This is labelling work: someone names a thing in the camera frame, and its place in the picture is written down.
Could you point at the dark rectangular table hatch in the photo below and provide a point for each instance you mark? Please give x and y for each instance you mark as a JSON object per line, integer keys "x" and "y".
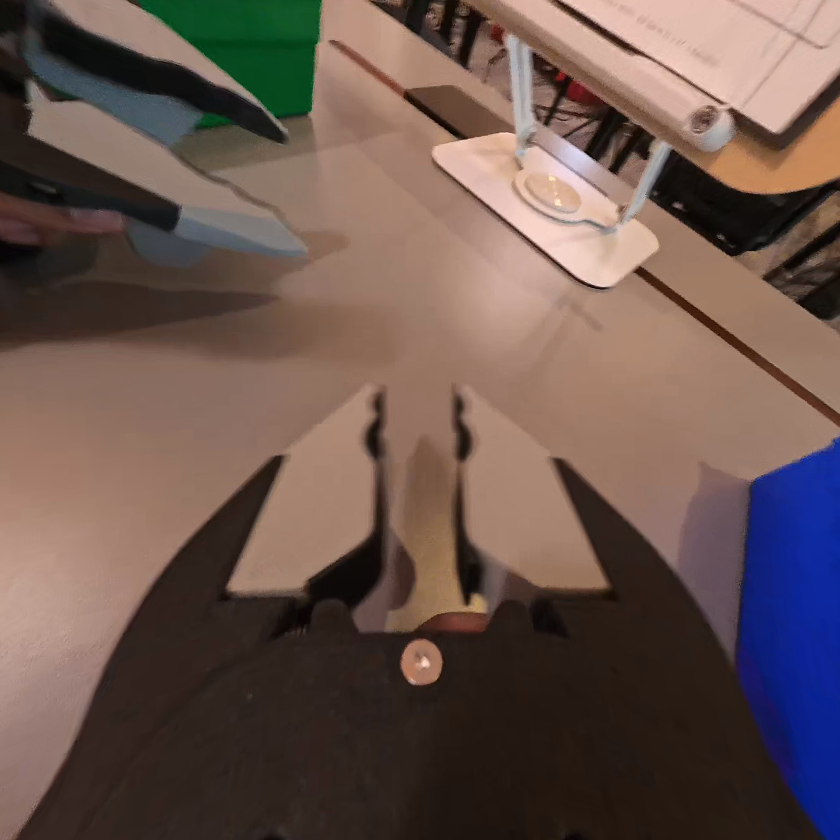
{"x": 459, "y": 111}

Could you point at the green storage bin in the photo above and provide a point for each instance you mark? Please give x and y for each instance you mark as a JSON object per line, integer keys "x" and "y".
{"x": 249, "y": 59}

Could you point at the person's left hand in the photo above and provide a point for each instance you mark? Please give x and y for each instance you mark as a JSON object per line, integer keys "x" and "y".
{"x": 52, "y": 223}

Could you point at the blue storage bin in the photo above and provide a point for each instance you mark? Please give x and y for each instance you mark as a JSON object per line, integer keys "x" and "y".
{"x": 794, "y": 623}

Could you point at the instruction sheet board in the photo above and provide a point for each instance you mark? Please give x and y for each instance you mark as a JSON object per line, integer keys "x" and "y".
{"x": 754, "y": 65}

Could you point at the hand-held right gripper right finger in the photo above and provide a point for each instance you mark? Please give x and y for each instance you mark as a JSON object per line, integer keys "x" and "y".
{"x": 531, "y": 518}

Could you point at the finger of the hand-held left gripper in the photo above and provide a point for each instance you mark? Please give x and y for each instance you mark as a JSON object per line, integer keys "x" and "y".
{"x": 144, "y": 164}
{"x": 144, "y": 39}

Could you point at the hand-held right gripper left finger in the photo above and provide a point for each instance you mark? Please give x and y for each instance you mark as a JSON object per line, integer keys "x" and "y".
{"x": 308, "y": 518}

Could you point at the white desk stand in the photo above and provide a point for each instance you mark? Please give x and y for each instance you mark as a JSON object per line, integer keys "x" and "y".
{"x": 479, "y": 164}

